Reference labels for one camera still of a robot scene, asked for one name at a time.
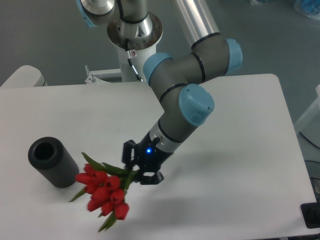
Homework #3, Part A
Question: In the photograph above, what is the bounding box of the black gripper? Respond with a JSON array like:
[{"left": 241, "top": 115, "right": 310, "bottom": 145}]
[{"left": 122, "top": 132, "right": 173, "bottom": 185}]

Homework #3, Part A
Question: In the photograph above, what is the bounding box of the red tulip bouquet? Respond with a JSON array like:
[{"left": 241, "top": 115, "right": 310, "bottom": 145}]
[{"left": 70, "top": 152, "right": 138, "bottom": 232}]

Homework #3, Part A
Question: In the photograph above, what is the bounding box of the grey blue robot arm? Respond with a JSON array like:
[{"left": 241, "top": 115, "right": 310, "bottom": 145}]
[{"left": 76, "top": 0, "right": 243, "bottom": 185}]

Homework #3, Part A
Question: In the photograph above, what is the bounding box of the black ribbed cylindrical vase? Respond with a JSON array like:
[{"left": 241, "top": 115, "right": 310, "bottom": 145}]
[{"left": 27, "top": 136, "right": 80, "bottom": 188}]

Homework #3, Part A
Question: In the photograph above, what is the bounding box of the white chair back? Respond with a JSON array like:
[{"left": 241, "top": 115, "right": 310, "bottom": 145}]
[{"left": 0, "top": 65, "right": 48, "bottom": 89}]

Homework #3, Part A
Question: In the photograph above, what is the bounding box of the white side furniture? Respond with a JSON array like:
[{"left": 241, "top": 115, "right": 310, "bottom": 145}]
[{"left": 293, "top": 85, "right": 320, "bottom": 135}]

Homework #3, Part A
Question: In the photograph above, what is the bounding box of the black device at table edge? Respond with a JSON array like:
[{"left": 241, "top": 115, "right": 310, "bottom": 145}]
[{"left": 300, "top": 202, "right": 320, "bottom": 229}]

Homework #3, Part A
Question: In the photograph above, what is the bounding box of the blue plastic bag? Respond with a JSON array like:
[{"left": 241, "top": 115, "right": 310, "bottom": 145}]
[{"left": 293, "top": 0, "right": 320, "bottom": 20}]

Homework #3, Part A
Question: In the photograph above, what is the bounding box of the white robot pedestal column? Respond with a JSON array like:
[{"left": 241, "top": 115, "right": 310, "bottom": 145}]
[{"left": 84, "top": 48, "right": 161, "bottom": 85}]

